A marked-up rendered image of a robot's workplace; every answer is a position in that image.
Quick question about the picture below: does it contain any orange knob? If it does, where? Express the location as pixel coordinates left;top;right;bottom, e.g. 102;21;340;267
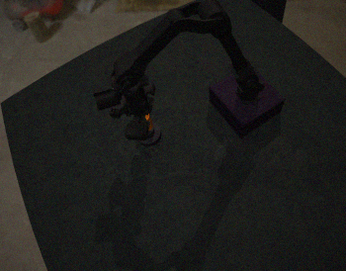
145;113;153;131

